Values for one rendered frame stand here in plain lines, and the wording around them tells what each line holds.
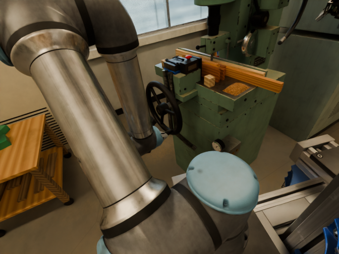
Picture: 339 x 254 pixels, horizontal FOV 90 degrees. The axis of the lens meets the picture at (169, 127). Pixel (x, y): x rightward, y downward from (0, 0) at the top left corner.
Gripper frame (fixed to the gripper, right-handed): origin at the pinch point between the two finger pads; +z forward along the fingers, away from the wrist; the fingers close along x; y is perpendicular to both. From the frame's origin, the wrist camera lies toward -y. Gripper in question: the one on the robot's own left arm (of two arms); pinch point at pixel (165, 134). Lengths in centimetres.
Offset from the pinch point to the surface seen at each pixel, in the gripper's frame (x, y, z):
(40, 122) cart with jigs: -101, 51, -38
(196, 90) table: -3.9, -21.9, 13.8
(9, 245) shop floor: -49, 121, -58
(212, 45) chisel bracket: -8.1, -43.3, 16.3
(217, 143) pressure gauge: 16.2, -4.0, 18.1
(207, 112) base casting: 3.3, -14.1, 19.1
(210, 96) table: 4.1, -22.4, 14.4
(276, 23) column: -2, -65, 50
